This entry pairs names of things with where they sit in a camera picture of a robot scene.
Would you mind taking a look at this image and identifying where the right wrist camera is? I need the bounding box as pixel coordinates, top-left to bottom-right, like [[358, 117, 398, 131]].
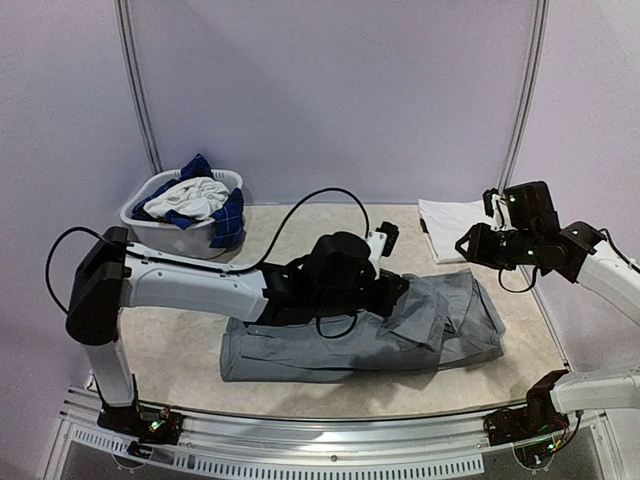
[[482, 181, 559, 231]]

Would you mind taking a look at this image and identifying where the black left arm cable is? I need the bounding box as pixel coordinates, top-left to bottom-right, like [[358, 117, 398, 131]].
[[44, 187, 371, 341]]

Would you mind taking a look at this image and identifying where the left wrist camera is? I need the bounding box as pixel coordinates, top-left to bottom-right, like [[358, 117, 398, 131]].
[[366, 221, 399, 262]]

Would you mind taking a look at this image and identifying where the left aluminium corner post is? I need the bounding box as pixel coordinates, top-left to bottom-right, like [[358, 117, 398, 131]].
[[114, 0, 163, 175]]

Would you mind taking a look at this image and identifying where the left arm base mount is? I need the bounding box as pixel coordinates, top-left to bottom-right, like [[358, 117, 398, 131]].
[[97, 401, 185, 459]]

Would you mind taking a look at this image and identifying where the right aluminium corner post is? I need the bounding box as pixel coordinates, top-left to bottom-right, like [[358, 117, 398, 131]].
[[496, 0, 549, 193]]

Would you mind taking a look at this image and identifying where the blue plaid garment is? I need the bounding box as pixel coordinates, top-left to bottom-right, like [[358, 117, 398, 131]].
[[121, 154, 244, 259]]

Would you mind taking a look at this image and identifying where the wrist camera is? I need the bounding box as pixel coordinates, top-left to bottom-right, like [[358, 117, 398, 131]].
[[366, 221, 399, 262], [482, 181, 559, 231]]

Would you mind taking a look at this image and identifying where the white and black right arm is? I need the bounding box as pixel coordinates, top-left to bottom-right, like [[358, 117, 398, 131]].
[[455, 220, 639, 436]]

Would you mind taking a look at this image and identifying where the aluminium corner post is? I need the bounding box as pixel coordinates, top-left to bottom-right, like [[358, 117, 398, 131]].
[[114, 0, 163, 175], [496, 0, 549, 193]]

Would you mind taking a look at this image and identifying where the aluminium front rail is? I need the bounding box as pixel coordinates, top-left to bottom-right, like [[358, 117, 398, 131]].
[[39, 387, 624, 479]]

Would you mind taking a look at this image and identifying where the white and green raglan shirt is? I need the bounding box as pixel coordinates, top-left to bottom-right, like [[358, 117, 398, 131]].
[[418, 199, 492, 265]]

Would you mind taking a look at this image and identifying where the white plastic laundry basket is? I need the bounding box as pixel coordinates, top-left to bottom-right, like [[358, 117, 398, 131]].
[[120, 169, 245, 259]]

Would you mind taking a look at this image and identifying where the grey garment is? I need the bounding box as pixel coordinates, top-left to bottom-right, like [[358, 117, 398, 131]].
[[219, 269, 506, 384]]

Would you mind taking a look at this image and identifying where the white garment in basket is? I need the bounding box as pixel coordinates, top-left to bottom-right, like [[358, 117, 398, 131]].
[[142, 177, 230, 221]]

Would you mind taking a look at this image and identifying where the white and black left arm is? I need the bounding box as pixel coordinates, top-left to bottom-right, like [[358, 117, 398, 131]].
[[66, 227, 408, 434]]

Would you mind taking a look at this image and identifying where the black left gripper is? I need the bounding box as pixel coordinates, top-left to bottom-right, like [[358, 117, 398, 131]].
[[315, 268, 408, 317]]

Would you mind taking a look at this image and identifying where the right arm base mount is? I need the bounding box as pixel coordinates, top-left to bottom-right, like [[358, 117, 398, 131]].
[[483, 400, 580, 471]]

